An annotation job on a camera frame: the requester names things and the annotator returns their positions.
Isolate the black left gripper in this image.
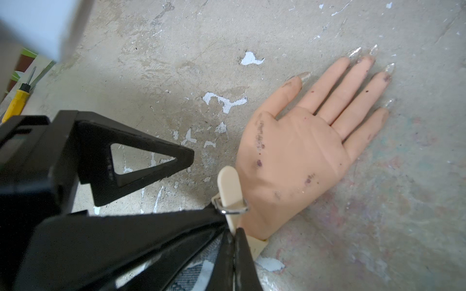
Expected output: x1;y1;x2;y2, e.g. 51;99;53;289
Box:
1;110;194;291

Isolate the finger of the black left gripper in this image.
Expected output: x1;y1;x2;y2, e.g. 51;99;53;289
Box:
14;208;226;291

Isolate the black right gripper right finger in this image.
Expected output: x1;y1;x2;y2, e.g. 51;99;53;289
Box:
234;228;263;291

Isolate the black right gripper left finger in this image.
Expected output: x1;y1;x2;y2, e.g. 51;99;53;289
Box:
205;230;235;291

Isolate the mannequin hand with long nails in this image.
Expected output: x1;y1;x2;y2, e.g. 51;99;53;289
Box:
235;46;394;241

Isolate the yellow handled screwdriver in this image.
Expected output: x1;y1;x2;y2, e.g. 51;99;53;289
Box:
2;67;36;123

